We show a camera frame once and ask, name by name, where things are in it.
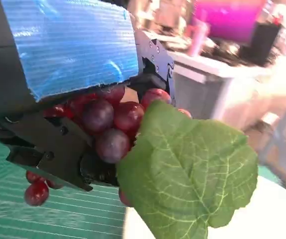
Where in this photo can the white background table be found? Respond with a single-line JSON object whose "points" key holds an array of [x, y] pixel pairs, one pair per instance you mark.
{"points": [[232, 82]]}

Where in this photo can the pink cup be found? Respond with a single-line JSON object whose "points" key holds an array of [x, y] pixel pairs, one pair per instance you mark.
{"points": [[196, 37]]}

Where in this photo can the white plate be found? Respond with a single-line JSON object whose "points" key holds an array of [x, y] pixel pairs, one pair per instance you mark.
{"points": [[270, 211]]}

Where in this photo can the bare left hand, blue tape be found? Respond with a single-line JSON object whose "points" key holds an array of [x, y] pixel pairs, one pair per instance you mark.
{"points": [[70, 49]]}

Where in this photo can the black box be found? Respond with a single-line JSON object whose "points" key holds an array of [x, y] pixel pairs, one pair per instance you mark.
{"points": [[262, 42]]}

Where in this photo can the red toy grapes with leaf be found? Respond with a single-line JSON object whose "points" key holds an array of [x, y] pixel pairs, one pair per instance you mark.
{"points": [[183, 174]]}

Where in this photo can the green cutting mat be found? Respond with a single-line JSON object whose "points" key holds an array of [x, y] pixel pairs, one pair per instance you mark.
{"points": [[58, 219]]}

